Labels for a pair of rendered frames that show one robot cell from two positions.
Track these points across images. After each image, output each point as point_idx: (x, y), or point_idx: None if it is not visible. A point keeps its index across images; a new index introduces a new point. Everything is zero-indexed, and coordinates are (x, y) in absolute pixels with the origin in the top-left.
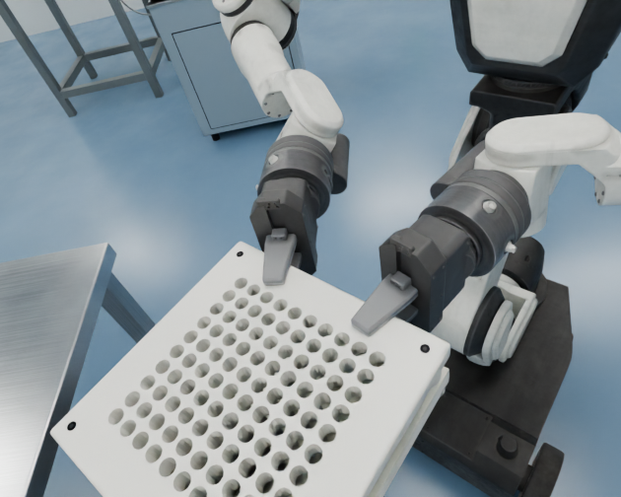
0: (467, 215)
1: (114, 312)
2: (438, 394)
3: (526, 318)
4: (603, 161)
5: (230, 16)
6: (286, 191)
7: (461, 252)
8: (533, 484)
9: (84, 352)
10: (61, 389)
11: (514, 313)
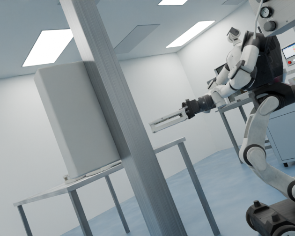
0: (197, 98)
1: (182, 154)
2: (184, 117)
3: None
4: (217, 89)
5: (208, 89)
6: (185, 101)
7: (194, 101)
8: (277, 229)
9: (168, 147)
10: (161, 147)
11: None
